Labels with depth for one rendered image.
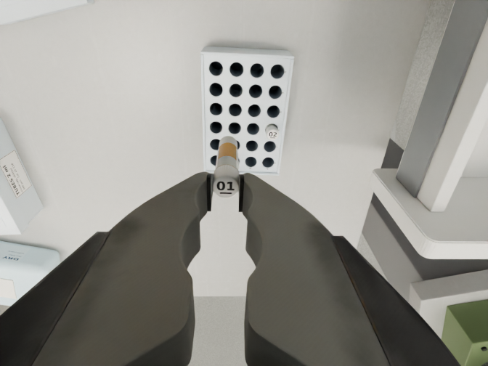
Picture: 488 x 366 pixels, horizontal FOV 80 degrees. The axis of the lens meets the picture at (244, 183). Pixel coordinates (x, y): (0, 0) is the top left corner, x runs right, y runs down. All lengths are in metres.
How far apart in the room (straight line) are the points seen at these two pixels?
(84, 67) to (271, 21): 0.19
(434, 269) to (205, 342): 1.67
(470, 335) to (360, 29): 0.50
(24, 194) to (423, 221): 0.43
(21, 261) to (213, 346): 1.80
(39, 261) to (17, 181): 0.12
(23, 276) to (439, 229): 0.49
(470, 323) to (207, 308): 1.45
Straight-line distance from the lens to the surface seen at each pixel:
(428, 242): 0.25
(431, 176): 0.28
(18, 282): 0.52
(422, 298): 0.63
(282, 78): 0.29
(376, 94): 0.36
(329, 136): 0.36
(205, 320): 1.97
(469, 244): 0.27
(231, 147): 0.15
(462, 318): 0.65
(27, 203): 0.45
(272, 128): 0.30
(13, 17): 0.37
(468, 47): 0.26
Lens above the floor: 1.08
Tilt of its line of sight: 59 degrees down
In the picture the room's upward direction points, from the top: 178 degrees clockwise
